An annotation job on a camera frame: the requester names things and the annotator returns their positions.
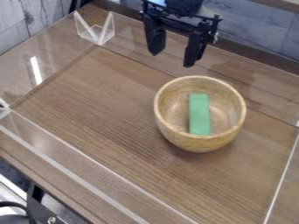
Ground clear acrylic stand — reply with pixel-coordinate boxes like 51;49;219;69
74;11;115;46

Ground green rectangular stick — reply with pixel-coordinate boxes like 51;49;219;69
189;94;211;136

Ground wooden bowl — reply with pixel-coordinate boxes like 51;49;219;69
154;75;247;153

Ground clear acrylic tray wall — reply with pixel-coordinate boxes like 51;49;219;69
0;100;197;224

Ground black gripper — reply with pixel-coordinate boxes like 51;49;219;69
142;0;222;67

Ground black table frame bracket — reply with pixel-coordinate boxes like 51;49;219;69
27;185;68;224

